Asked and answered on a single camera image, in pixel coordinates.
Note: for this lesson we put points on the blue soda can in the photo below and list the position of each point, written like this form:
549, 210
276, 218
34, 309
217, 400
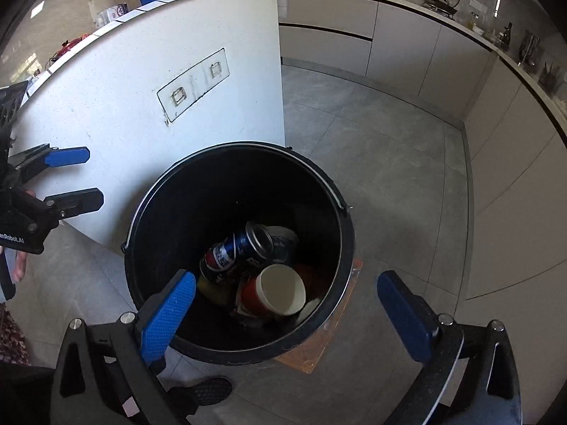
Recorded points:
234, 248

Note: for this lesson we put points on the person's black shoe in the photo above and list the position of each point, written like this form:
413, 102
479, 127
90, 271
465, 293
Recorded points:
208, 392

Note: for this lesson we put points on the person's patterned clothing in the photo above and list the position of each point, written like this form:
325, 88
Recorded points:
11, 336

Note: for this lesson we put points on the wooden board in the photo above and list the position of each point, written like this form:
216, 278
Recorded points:
310, 356

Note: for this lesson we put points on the knife holder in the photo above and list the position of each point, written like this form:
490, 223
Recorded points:
549, 79

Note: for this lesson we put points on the lower kitchen cabinets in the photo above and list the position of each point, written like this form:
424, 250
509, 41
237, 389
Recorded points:
398, 53

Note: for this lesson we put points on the dark glass bottle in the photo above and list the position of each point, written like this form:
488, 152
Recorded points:
507, 35

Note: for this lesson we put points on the small yellow bottle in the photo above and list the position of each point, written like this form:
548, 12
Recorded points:
474, 21

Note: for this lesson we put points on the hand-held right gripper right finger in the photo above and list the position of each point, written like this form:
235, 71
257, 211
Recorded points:
405, 314

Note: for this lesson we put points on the yellow sponge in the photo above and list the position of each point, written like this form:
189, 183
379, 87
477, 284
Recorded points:
215, 292

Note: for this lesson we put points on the black plastic bucket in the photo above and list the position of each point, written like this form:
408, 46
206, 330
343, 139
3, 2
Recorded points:
199, 195

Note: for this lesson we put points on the white kitchen island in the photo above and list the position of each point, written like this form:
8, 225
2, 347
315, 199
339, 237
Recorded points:
133, 141

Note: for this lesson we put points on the red paper cup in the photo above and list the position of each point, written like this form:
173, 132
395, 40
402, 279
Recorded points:
279, 290

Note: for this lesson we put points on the socket panel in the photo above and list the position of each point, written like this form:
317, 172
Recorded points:
195, 84

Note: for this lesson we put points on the red white snack wrapper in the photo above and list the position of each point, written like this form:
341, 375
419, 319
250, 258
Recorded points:
312, 276

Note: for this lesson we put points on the person's left hand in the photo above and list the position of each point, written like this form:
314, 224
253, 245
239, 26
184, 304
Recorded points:
20, 265

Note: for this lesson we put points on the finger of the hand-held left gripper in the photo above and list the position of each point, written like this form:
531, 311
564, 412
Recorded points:
75, 201
66, 157

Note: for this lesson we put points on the utensil rack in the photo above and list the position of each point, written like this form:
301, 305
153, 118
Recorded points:
528, 46

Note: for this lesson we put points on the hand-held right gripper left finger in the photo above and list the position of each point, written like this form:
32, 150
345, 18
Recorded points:
170, 314

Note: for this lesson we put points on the blue white milk carton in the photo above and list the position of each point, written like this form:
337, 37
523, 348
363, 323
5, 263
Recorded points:
116, 12

